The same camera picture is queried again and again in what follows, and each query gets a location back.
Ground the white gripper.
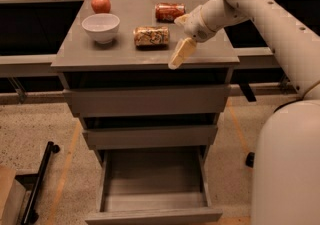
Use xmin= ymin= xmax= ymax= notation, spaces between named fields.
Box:
xmin=168 ymin=5 xmax=216 ymax=70

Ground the orange patterned can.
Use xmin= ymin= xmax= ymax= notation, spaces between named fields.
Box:
xmin=133 ymin=26 xmax=170 ymax=47

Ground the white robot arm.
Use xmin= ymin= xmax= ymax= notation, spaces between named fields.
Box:
xmin=168 ymin=0 xmax=320 ymax=225

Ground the red soda can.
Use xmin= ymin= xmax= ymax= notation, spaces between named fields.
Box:
xmin=155 ymin=3 xmax=185 ymax=22

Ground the grey top drawer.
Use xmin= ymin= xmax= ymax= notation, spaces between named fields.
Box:
xmin=63 ymin=85 xmax=230 ymax=117

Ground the grey drawer cabinet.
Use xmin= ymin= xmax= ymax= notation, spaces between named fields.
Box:
xmin=50 ymin=0 xmax=240 ymax=167

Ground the grey middle drawer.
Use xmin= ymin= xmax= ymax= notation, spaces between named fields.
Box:
xmin=83 ymin=125 xmax=217 ymax=150

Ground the grey open bottom drawer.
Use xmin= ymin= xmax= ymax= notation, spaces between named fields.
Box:
xmin=86 ymin=146 xmax=222 ymax=225

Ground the white ceramic bowl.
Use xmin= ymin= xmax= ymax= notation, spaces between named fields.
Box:
xmin=82 ymin=13 xmax=120 ymax=44

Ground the red apple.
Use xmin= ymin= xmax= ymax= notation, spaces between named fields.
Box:
xmin=91 ymin=0 xmax=111 ymax=13

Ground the black office chair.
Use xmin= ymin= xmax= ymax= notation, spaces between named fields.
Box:
xmin=245 ymin=152 xmax=255 ymax=168

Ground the black rolling stand base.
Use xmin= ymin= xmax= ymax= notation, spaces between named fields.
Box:
xmin=15 ymin=141 xmax=60 ymax=225

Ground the cardboard box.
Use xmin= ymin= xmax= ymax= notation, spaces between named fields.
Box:
xmin=0 ymin=166 xmax=26 ymax=225

